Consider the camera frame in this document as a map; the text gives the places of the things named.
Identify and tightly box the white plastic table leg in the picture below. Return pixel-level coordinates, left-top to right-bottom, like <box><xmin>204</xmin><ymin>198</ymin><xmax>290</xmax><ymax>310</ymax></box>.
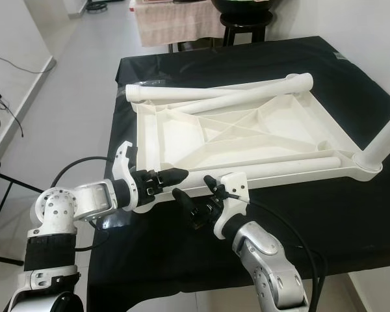
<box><xmin>354</xmin><ymin>107</ymin><xmax>390</xmax><ymax>171</ymax></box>
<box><xmin>172</xmin><ymin>73</ymin><xmax>314</xmax><ymax>116</ymax></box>
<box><xmin>211</xmin><ymin>156</ymin><xmax>342</xmax><ymax>189</ymax></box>
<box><xmin>125</xmin><ymin>83</ymin><xmax>248</xmax><ymax>103</ymax></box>

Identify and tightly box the white plastic children table top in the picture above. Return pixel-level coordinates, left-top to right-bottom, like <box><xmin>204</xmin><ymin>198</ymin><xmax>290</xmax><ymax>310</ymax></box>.
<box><xmin>130</xmin><ymin>84</ymin><xmax>387</xmax><ymax>194</ymax></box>

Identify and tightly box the beige cloth covered side table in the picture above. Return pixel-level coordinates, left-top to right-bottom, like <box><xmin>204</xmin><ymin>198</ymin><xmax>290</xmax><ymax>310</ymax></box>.
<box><xmin>133</xmin><ymin>0</ymin><xmax>225</xmax><ymax>47</ymax></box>

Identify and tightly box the black tablecloth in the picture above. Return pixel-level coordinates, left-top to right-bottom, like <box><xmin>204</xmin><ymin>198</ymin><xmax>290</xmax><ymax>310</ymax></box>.
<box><xmin>84</xmin><ymin>36</ymin><xmax>390</xmax><ymax>312</ymax></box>

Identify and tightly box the black round stool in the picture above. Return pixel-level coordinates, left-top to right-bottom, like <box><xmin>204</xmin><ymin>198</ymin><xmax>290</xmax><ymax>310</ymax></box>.
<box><xmin>220</xmin><ymin>8</ymin><xmax>274</xmax><ymax>46</ymax></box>

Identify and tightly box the black round floor stand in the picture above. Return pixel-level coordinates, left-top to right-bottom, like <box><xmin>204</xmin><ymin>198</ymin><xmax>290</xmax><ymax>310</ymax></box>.
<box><xmin>86</xmin><ymin>1</ymin><xmax>109</xmax><ymax>14</ymax></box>

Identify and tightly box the black bowl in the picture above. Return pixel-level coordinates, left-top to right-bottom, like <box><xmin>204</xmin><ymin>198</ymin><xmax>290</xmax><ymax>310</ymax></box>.
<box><xmin>211</xmin><ymin>0</ymin><xmax>278</xmax><ymax>12</ymax></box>

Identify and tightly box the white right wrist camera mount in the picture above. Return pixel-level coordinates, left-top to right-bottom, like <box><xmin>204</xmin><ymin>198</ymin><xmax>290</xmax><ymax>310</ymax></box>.
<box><xmin>211</xmin><ymin>171</ymin><xmax>252</xmax><ymax>243</ymax></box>

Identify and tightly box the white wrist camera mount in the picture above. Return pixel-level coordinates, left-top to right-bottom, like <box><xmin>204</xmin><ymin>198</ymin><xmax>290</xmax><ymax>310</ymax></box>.
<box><xmin>211</xmin><ymin>171</ymin><xmax>252</xmax><ymax>243</ymax></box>
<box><xmin>112</xmin><ymin>140</ymin><xmax>145</xmax><ymax>213</ymax></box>

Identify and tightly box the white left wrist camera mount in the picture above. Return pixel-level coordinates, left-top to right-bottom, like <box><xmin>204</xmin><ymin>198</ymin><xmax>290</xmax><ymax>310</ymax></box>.
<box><xmin>112</xmin><ymin>140</ymin><xmax>145</xmax><ymax>213</ymax></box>

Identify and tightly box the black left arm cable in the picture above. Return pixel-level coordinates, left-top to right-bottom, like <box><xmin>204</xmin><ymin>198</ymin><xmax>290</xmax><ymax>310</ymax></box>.
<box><xmin>51</xmin><ymin>156</ymin><xmax>124</xmax><ymax>196</ymax></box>

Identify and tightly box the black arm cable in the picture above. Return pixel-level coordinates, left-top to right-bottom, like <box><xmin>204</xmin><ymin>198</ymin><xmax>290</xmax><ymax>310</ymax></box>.
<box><xmin>244</xmin><ymin>194</ymin><xmax>329</xmax><ymax>312</ymax></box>
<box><xmin>51</xmin><ymin>156</ymin><xmax>124</xmax><ymax>196</ymax></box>

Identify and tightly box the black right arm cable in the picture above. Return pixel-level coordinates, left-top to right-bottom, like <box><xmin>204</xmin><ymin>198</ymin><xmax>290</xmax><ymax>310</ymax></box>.
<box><xmin>244</xmin><ymin>194</ymin><xmax>329</xmax><ymax>312</ymax></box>

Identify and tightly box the black wall power cable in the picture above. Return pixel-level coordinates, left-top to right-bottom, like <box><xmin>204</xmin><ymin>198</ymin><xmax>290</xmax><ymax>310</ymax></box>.
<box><xmin>0</xmin><ymin>49</ymin><xmax>56</xmax><ymax>75</ymax></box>
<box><xmin>0</xmin><ymin>88</ymin><xmax>27</xmax><ymax>138</ymax></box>

